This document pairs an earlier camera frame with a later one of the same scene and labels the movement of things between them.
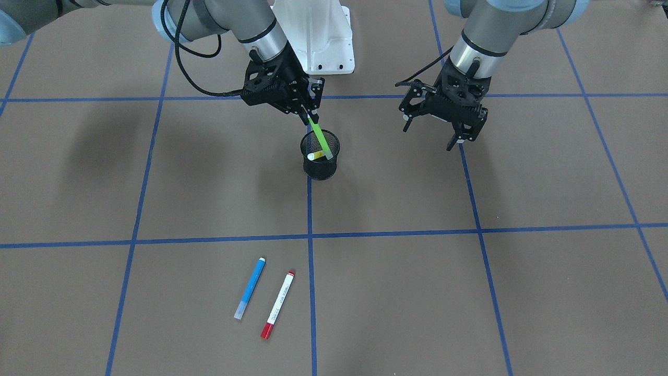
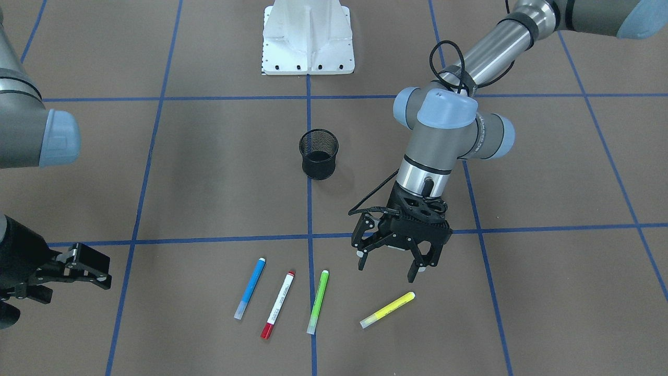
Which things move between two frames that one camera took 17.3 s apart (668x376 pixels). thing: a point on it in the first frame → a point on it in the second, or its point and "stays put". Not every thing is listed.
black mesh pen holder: (320, 168) stays put
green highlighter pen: (322, 138) → (318, 303)
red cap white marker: (267, 329) stays put
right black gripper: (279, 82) → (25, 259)
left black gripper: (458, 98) → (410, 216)
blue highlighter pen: (241, 307) stays put
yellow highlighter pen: (316, 154) → (372, 318)
